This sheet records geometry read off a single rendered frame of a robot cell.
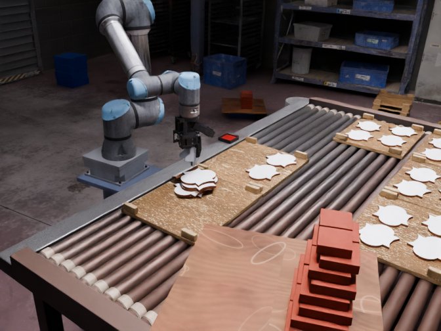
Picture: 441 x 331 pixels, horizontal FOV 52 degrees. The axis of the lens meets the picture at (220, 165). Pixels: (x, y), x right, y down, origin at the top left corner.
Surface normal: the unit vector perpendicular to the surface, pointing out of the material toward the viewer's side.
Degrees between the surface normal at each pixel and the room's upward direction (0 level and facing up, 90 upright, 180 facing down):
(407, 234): 0
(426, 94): 90
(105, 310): 0
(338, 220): 0
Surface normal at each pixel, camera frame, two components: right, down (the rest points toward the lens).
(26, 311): 0.03, -0.90
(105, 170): -0.48, 0.37
